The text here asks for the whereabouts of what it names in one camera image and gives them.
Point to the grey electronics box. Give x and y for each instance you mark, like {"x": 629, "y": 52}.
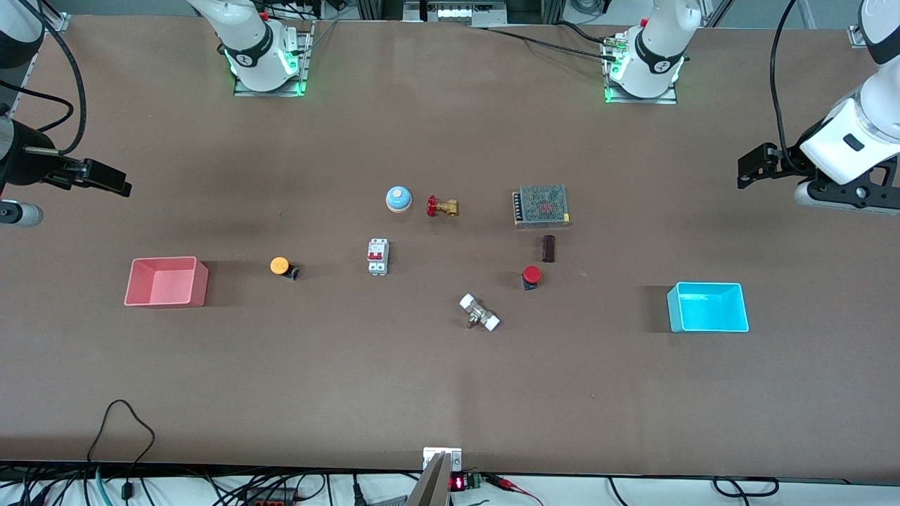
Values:
{"x": 453, "y": 13}

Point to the grey aluminium camera post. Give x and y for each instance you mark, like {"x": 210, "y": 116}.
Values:
{"x": 432, "y": 488}

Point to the cyan plastic box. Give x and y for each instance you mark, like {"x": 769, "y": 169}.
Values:
{"x": 706, "y": 309}

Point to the dark brown small block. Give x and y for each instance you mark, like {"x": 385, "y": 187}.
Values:
{"x": 548, "y": 249}

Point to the red digit display module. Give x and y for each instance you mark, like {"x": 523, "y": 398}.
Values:
{"x": 458, "y": 483}

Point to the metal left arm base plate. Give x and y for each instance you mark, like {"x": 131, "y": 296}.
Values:
{"x": 668, "y": 99}

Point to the white circuit breaker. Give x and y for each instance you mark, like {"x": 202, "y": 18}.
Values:
{"x": 377, "y": 256}

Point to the white capped metal fitting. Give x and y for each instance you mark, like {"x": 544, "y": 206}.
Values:
{"x": 479, "y": 313}

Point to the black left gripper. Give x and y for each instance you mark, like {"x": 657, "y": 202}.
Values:
{"x": 792, "y": 158}

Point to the yellow push button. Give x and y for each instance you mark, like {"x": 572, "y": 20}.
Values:
{"x": 280, "y": 265}

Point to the red plastic box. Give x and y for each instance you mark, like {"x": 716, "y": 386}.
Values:
{"x": 165, "y": 281}

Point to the metal mesh power supply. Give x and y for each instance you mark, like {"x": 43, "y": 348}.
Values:
{"x": 541, "y": 205}

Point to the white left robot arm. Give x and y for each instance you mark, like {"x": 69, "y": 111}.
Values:
{"x": 844, "y": 140}

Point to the blue round bell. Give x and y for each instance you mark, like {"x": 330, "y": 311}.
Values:
{"x": 399, "y": 199}

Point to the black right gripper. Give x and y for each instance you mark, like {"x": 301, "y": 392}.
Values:
{"x": 21, "y": 163}

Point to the black orange power strip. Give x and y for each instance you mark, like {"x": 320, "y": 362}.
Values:
{"x": 271, "y": 499}

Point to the red clip lead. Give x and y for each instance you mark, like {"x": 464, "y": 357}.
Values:
{"x": 508, "y": 483}

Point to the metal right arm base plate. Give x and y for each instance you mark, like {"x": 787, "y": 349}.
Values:
{"x": 305, "y": 63}

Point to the red push button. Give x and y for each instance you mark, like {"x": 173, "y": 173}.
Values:
{"x": 531, "y": 274}

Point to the aluminium corner bracket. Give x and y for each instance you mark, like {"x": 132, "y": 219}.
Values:
{"x": 856, "y": 36}

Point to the white mounting bracket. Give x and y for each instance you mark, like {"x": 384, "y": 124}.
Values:
{"x": 454, "y": 460}

